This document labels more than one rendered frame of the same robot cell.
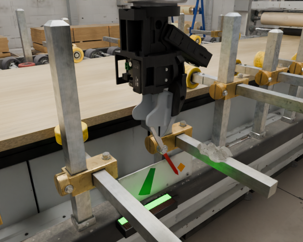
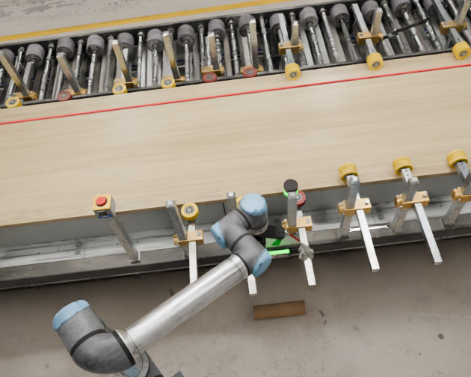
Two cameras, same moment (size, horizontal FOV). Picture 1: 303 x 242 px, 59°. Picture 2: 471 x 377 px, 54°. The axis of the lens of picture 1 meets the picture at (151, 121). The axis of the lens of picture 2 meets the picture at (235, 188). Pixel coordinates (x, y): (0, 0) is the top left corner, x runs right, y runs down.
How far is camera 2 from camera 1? 165 cm
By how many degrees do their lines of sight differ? 43
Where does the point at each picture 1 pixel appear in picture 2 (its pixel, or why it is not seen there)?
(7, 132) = (214, 193)
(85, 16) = not seen: outside the picture
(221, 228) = (382, 257)
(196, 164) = (323, 235)
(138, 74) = not seen: hidden behind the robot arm
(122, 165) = (282, 209)
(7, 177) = (212, 206)
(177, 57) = (262, 240)
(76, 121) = not seen: hidden behind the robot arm
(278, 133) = (418, 233)
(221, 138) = (343, 230)
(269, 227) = (427, 278)
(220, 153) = (303, 256)
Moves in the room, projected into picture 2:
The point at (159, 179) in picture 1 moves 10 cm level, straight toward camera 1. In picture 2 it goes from (285, 241) to (274, 257)
